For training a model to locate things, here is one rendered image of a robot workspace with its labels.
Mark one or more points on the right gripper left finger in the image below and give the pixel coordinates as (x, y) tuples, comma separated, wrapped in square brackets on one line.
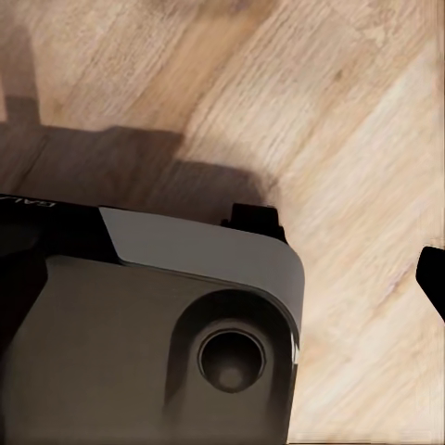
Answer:
[(23, 276)]

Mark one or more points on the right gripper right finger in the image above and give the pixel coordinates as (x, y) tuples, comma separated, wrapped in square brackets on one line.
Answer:
[(430, 275)]

